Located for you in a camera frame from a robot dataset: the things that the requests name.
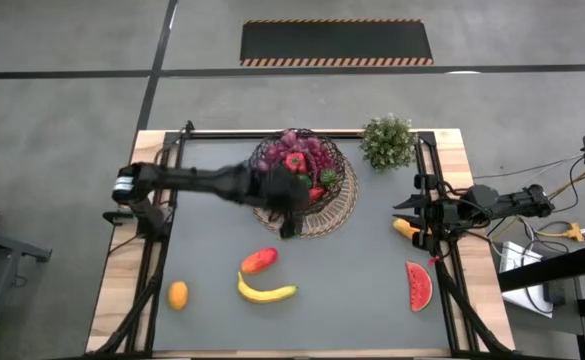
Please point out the red toy bell pepper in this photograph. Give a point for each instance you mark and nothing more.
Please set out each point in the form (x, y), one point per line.
(295, 162)

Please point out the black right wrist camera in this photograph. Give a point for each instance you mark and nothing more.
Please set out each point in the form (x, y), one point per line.
(424, 241)

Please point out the white box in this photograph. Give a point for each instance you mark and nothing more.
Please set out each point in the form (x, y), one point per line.
(522, 270)

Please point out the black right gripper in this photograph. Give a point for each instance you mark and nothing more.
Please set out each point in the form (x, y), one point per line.
(439, 215)

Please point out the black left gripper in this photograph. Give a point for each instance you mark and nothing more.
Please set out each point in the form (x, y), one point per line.
(277, 189)

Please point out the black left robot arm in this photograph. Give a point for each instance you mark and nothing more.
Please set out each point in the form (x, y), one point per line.
(192, 180)

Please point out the orange toy fruit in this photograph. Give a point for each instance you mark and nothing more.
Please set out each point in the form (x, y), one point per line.
(178, 295)

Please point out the small red toy fruit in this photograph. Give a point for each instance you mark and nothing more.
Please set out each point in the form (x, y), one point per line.
(316, 194)

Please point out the yellow toy corn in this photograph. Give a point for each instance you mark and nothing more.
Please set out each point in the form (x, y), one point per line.
(405, 230)

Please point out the red clip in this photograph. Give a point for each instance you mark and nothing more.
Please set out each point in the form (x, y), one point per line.
(432, 261)

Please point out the red orange toy mango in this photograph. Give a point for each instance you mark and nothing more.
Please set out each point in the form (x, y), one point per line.
(259, 260)

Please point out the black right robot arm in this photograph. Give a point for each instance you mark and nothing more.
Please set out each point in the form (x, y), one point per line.
(502, 202)

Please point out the round woven placemat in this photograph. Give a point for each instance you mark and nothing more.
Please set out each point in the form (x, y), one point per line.
(344, 200)

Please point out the black aluminium table frame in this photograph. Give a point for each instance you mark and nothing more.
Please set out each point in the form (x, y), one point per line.
(442, 300)

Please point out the yellow toy banana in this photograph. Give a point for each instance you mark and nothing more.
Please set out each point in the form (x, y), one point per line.
(264, 295)

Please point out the potted green artificial plant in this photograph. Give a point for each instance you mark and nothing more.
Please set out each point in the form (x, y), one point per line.
(388, 142)

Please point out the red grape bunch with leaf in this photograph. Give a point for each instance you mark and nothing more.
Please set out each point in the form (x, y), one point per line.
(323, 156)

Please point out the purple grape bunch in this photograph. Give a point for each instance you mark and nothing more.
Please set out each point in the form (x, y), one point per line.
(284, 142)

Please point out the yellow power plug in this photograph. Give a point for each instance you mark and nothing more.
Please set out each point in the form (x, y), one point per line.
(569, 232)

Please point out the toy watermelon slice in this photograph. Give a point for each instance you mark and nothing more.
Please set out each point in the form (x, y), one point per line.
(418, 287)

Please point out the black hazard-striped floor mat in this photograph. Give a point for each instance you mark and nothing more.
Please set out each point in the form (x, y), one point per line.
(336, 42)

